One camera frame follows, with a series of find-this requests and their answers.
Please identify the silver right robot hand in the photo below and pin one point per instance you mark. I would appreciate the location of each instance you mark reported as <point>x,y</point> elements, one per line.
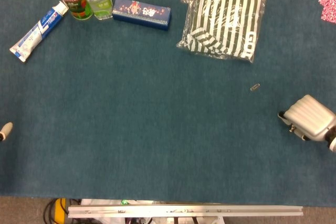
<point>309,119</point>

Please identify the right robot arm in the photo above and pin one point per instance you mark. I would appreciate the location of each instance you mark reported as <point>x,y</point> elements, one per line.
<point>332,140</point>

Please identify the small metal paper clip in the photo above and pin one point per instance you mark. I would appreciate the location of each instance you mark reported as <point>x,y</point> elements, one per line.
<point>255,87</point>

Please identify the pink patterned paper packet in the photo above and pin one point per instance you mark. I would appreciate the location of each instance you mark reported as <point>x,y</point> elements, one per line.
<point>329,3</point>

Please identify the bagged green white striped garment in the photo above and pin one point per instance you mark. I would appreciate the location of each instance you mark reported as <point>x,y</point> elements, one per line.
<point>225,19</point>

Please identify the teal felt table mat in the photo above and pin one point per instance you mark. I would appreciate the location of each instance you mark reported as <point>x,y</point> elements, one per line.
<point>157,119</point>

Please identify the dark blue printed box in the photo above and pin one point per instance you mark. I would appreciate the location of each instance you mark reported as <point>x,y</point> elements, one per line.
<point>141,12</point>

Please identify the yellow plastic object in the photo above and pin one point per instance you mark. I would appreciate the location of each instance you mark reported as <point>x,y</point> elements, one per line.
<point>60,208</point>

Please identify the white blue toothpaste tube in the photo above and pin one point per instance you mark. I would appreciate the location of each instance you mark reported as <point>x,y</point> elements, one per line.
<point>35,32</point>

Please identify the aluminium profile rail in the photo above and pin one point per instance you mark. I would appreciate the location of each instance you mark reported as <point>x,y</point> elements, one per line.
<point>183,211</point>

